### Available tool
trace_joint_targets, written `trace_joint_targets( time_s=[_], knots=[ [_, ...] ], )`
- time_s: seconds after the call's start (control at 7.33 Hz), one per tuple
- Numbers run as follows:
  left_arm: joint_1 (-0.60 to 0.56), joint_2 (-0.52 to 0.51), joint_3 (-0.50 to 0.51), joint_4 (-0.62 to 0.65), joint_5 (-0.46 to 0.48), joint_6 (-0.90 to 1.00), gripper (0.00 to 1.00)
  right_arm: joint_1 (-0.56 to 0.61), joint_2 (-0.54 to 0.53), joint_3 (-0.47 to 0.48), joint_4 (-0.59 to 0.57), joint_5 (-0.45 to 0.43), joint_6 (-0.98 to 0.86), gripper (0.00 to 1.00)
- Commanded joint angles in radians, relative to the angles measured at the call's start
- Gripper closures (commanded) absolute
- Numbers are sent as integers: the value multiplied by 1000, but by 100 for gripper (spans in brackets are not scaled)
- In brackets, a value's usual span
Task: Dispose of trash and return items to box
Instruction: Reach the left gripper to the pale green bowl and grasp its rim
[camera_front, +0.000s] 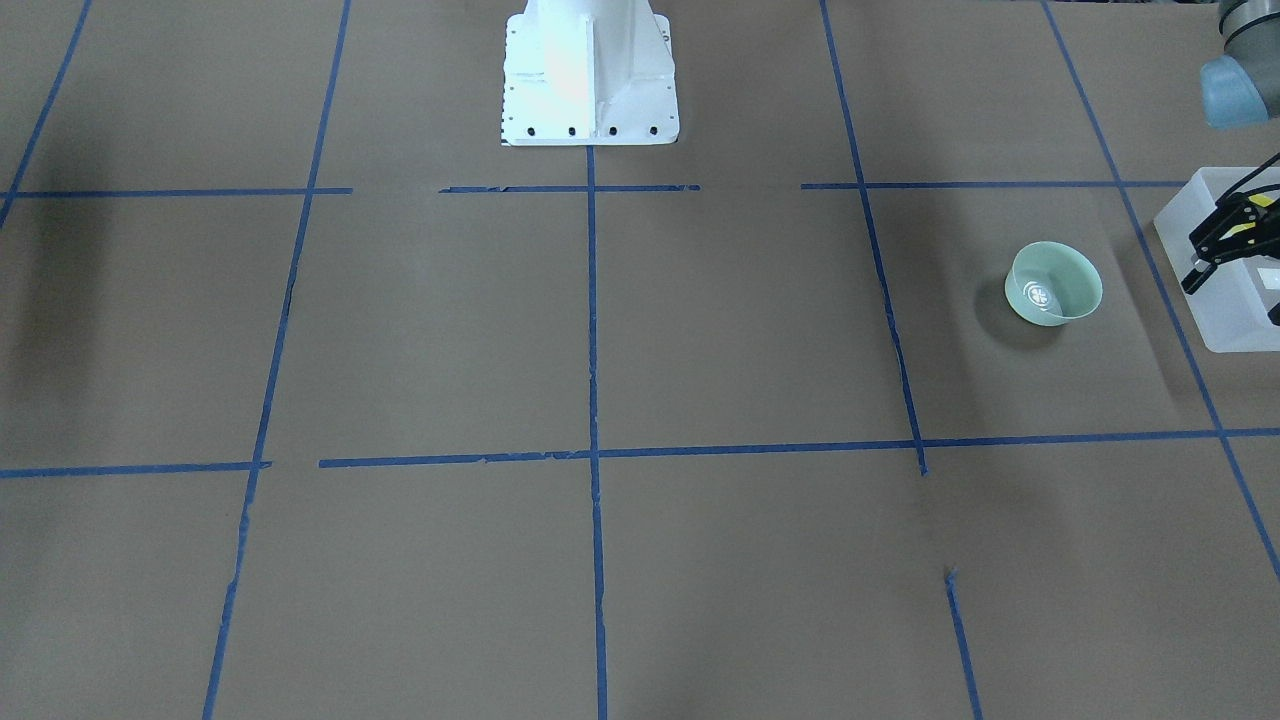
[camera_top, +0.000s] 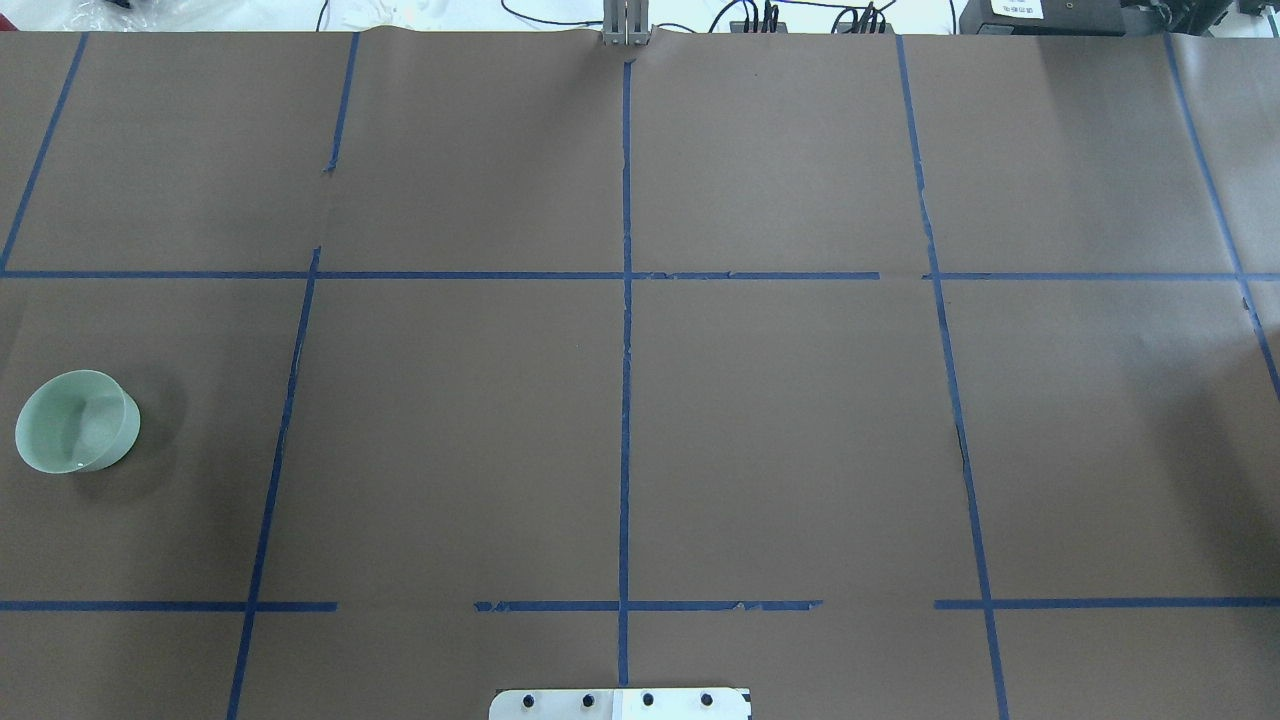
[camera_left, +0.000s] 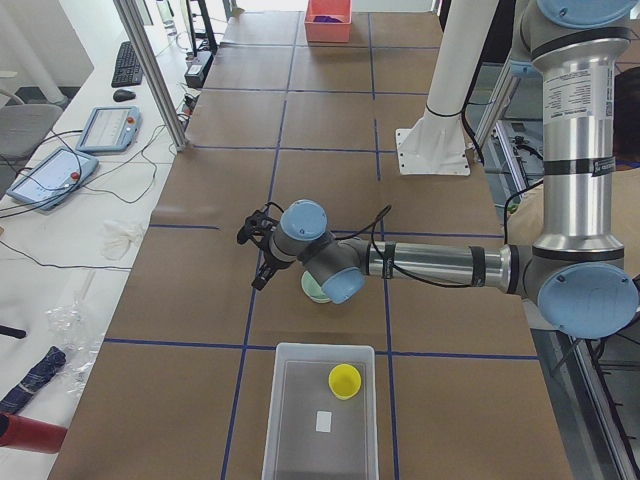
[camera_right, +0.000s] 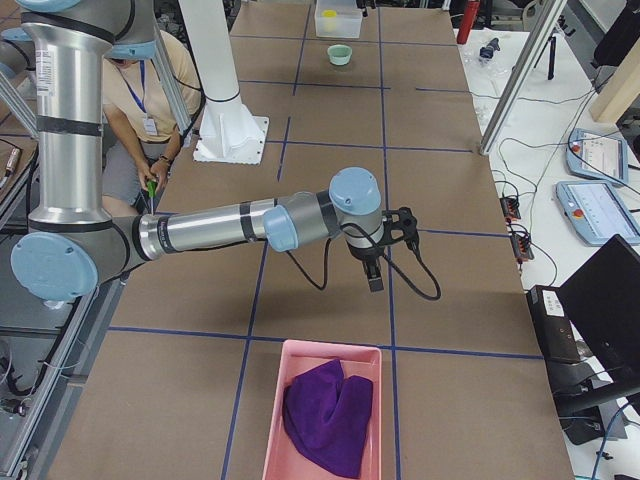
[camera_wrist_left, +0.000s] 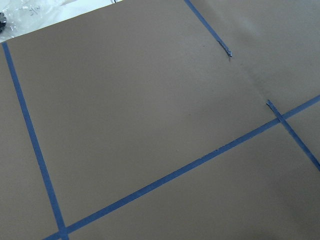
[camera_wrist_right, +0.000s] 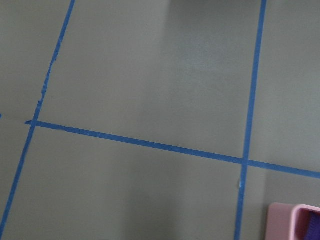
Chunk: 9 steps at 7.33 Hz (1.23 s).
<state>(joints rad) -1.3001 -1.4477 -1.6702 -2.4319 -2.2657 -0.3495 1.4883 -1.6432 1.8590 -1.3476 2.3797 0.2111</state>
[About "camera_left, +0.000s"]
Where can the translucent plastic box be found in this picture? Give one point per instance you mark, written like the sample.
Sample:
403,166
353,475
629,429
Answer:
311,433

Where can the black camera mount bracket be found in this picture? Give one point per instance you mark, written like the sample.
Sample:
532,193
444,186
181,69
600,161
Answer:
258,225

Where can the folded dark blue umbrella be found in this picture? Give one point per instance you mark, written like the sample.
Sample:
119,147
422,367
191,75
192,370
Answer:
35,379

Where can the purple cloth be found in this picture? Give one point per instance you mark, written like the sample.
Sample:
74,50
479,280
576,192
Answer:
327,19

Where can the white crumpled gloves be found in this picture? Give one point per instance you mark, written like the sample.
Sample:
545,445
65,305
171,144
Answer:
119,237

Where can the black keyboard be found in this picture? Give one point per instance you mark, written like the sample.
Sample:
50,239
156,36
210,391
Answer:
127,69

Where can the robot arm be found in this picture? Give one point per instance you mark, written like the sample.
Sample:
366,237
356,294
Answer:
574,271

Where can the yellow plastic cup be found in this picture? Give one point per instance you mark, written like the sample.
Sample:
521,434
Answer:
344,381

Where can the red cylinder bottle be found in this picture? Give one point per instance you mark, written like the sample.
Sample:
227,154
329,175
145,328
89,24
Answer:
22,433

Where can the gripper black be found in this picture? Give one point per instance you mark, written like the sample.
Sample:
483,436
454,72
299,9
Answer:
273,260

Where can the far teach pendant tablet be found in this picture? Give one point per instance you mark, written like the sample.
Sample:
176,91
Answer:
109,130

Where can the crumpled clear plastic wrap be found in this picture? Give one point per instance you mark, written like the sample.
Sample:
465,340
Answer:
76,337

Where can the black power adapter box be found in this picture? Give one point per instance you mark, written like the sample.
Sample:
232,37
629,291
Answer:
198,69

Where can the near teach pendant tablet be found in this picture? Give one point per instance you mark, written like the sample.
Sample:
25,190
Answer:
49,183

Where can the white label in box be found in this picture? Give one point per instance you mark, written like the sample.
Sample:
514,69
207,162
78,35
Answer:
323,421

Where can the grey office chair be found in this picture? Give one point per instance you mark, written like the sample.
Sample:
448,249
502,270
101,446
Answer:
24,126

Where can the aluminium frame post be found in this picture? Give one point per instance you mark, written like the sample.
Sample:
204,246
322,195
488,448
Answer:
134,27

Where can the black computer mouse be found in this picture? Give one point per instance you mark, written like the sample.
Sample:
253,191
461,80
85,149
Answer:
123,95

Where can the pink plastic bin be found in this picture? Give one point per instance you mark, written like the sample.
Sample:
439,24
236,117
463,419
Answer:
328,32

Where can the teach pendant tablet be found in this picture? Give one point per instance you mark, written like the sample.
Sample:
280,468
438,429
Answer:
109,130
49,183

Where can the white side desk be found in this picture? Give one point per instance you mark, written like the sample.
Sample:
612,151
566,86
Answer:
46,255

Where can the mint green bowl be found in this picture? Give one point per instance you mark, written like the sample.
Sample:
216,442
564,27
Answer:
312,289

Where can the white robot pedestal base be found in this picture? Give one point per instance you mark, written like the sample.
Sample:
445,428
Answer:
435,145

